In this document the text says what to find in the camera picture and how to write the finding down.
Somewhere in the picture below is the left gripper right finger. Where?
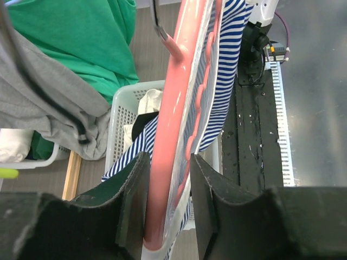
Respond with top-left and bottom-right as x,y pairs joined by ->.
190,155 -> 346,259

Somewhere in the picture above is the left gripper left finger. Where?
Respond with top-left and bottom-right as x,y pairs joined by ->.
1,152 -> 150,259

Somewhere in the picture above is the lime green hanger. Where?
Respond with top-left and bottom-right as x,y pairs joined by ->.
0,168 -> 19,179

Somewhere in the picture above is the blue white striped tank top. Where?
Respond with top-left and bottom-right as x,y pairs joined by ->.
102,1 -> 252,259

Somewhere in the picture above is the pink hanger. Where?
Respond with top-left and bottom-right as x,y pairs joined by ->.
144,1 -> 224,253

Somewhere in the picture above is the black tank top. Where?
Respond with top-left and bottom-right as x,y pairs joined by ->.
131,111 -> 159,141

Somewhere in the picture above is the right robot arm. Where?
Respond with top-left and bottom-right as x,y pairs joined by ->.
237,0 -> 278,86

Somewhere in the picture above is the grey tank top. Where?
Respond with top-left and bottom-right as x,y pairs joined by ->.
1,4 -> 111,160

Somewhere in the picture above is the green tank top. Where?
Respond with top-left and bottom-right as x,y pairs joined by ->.
1,1 -> 138,160

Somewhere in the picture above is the wooden clothes rack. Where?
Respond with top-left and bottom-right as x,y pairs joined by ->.
62,151 -> 82,201

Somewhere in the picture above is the white plastic laundry basket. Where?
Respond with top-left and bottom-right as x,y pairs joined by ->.
104,80 -> 220,231

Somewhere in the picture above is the white cloth in back basket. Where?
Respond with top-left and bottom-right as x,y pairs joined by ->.
1,128 -> 34,163

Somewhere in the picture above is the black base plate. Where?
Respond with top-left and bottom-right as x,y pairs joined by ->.
222,70 -> 284,194

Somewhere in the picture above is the white slotted cable duct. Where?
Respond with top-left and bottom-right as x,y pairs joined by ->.
266,61 -> 295,187

